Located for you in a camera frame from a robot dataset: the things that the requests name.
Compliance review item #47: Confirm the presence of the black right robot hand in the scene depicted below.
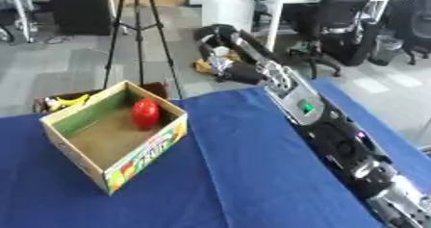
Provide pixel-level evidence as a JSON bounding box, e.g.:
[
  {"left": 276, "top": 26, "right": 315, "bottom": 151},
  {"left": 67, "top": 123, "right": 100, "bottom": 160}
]
[{"left": 191, "top": 23, "right": 280, "bottom": 87}]

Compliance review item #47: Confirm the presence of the dark brown storage box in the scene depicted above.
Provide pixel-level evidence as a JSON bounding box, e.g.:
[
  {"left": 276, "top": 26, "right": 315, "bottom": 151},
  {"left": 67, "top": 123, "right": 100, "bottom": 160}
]
[{"left": 30, "top": 81, "right": 170, "bottom": 114}]

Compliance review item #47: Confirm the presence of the tan cardboard box green inside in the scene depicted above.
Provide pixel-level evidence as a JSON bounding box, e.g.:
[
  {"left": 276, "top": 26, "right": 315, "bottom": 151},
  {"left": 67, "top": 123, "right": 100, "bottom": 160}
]
[{"left": 38, "top": 80, "right": 190, "bottom": 196}]

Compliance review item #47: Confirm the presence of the yellow bag on floor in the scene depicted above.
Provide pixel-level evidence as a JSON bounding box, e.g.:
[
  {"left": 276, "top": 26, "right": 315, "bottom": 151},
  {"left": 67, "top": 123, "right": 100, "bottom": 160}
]
[{"left": 191, "top": 46, "right": 244, "bottom": 76}]

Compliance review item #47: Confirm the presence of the white desk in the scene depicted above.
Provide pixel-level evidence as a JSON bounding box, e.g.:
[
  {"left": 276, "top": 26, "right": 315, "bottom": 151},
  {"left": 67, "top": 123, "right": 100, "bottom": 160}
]
[{"left": 200, "top": 0, "right": 394, "bottom": 53}]

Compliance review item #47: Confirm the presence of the black office chair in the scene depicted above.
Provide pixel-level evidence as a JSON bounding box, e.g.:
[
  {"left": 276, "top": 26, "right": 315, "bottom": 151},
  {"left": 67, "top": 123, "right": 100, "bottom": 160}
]
[
  {"left": 385, "top": 0, "right": 431, "bottom": 66},
  {"left": 286, "top": 0, "right": 384, "bottom": 80}
]

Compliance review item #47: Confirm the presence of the grey waste bin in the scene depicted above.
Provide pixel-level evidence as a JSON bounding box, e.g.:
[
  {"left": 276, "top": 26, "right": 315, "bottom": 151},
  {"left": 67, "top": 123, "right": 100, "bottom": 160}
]
[{"left": 367, "top": 34, "right": 404, "bottom": 67}]

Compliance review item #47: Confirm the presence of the black cabinet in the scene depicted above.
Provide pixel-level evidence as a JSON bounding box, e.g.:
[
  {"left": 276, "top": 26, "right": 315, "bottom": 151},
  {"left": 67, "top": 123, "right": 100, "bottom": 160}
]
[{"left": 48, "top": 0, "right": 114, "bottom": 37}]

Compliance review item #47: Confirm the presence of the yellow toy banana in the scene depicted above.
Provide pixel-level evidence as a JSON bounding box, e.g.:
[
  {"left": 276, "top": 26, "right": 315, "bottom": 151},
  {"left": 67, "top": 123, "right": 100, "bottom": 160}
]
[{"left": 47, "top": 93, "right": 91, "bottom": 113}]

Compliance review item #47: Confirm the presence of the black camera tripod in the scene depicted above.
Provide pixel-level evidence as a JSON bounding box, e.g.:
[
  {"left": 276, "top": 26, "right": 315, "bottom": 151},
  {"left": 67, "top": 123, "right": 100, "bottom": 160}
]
[{"left": 101, "top": 0, "right": 186, "bottom": 100}]

